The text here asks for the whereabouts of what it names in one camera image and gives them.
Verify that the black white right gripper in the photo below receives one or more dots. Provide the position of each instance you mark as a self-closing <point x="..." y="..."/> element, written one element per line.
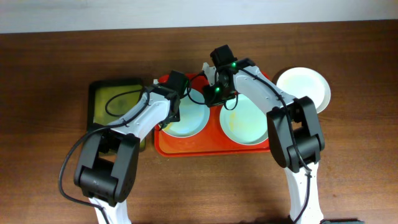
<point x="211" y="101"/>

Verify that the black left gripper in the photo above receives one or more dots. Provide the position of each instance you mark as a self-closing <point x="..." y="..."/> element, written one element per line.
<point x="173" y="115"/>

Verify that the light blue plate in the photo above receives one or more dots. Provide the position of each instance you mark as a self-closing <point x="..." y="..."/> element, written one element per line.
<point x="193" y="116"/>

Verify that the white plate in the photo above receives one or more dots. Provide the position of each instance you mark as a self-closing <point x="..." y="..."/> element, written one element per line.
<point x="302" y="81"/>

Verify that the yellow green scrub sponge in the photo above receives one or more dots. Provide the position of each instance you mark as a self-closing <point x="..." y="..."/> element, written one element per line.
<point x="167" y="127"/>

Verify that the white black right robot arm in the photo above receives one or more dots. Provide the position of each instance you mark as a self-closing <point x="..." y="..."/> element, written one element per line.
<point x="294" y="132"/>

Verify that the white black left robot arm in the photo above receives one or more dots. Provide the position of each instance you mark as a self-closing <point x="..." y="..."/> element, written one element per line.
<point x="107" y="164"/>

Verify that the red plastic serving tray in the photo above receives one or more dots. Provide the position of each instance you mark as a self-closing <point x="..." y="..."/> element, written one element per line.
<point x="211" y="140"/>

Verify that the black tray with yellow water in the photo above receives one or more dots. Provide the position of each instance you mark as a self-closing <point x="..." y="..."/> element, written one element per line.
<point x="110" y="99"/>

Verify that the pale green plate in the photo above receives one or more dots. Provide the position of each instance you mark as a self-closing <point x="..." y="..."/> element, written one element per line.
<point x="243" y="122"/>

